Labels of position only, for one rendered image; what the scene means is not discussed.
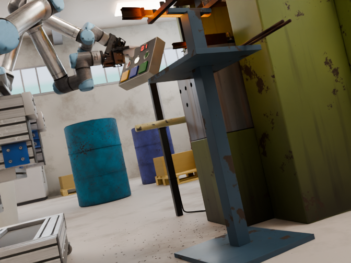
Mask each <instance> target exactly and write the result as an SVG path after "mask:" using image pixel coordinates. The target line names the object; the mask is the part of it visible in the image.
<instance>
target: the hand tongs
mask: <svg viewBox="0 0 351 263"><path fill-rule="evenodd" d="M291 21H292V20H291V19H288V20H287V21H285V22H284V20H283V19H282V20H281V21H279V22H277V23H276V24H274V25H272V26H271V27H269V28H267V29H266V30H264V31H263V32H261V33H259V34H258V35H256V36H255V37H253V38H251V39H250V40H248V41H247V42H245V43H243V44H242V45H253V44H255V43H256V42H258V41H260V40H261V39H263V38H265V37H266V36H268V35H270V34H271V33H273V32H275V31H276V30H278V29H280V28H282V27H283V26H285V25H287V24H289V23H290V22H291Z"/></svg>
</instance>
